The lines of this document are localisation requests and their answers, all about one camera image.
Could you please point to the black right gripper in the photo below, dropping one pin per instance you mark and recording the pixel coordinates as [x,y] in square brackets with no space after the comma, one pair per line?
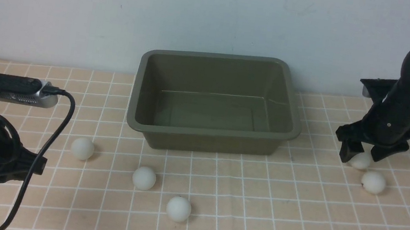
[386,125]

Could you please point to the white table-tennis ball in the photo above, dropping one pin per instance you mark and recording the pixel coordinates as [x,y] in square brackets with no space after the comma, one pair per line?
[82,148]
[373,182]
[361,161]
[144,178]
[178,209]

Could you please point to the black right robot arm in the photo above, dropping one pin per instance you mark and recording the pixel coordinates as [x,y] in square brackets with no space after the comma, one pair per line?
[386,126]

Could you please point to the beige checkered tablecloth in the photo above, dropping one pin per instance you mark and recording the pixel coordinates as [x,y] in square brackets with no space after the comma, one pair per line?
[302,186]

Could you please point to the olive green plastic bin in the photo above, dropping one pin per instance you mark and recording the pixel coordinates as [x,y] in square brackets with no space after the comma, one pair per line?
[211,102]

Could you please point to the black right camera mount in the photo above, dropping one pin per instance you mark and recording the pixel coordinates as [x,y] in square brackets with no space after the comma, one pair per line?
[376,89]

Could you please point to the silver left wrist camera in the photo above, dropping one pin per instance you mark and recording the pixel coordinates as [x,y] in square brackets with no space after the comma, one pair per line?
[37,99]

